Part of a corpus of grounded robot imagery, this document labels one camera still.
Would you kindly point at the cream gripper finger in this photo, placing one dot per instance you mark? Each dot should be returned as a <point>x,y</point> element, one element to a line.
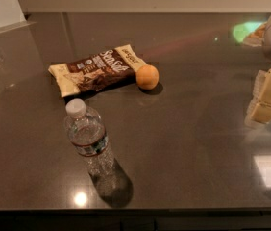
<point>259,109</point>

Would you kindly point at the orange fruit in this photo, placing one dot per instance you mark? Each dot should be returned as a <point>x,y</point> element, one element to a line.
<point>147,77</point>

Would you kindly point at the clear plastic water bottle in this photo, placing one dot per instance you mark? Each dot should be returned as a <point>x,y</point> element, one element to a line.
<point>87,133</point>

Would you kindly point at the brown sea salt snack bag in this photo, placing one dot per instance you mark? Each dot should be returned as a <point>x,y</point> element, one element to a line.
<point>97,72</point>

